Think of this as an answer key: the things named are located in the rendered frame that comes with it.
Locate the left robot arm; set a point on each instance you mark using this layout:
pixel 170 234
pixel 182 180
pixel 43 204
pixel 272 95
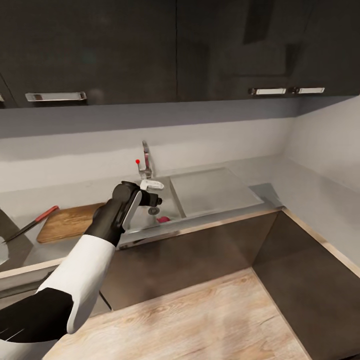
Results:
pixel 31 327

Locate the cutting board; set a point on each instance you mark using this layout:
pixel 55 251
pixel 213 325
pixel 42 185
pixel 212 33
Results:
pixel 67 223

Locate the dishwasher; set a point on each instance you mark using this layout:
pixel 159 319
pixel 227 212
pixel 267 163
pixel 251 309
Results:
pixel 20 286

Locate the cabinet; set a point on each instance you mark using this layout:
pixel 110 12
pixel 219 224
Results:
pixel 65 53
pixel 266 49

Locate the parer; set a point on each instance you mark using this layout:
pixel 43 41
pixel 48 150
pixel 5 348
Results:
pixel 47 213

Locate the drop in sink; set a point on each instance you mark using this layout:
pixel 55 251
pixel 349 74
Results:
pixel 191 195

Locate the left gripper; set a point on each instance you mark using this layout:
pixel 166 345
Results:
pixel 151 199

